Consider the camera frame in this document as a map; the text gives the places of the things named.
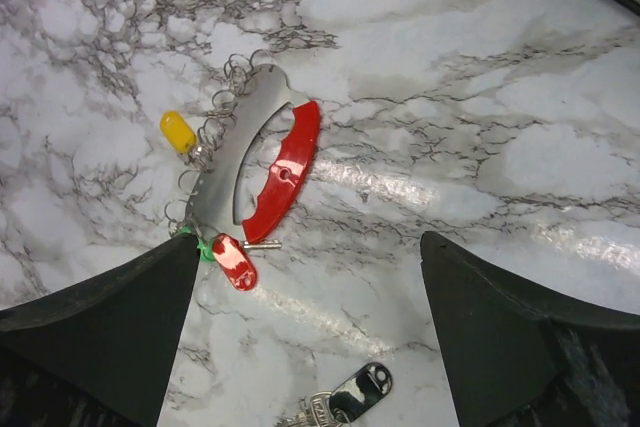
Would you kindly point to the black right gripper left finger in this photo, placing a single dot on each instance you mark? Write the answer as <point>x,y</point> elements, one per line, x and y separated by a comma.
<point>100,352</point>

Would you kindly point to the yellow key tag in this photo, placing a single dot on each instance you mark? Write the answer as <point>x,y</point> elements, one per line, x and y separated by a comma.
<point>177,132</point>

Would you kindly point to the steel key organizer red handle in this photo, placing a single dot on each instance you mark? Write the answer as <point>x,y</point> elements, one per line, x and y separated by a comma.
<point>256,144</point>

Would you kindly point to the green key tag with key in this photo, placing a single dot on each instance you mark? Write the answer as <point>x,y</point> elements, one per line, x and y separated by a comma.
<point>204,246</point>

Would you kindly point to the red key tag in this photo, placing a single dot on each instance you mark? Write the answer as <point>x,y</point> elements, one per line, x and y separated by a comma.
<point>234,262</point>

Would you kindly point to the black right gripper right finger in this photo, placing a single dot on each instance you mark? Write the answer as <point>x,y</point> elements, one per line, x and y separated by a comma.
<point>517,353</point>

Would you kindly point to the black key tag with keys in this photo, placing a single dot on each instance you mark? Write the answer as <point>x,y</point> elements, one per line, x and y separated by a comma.
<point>346,403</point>

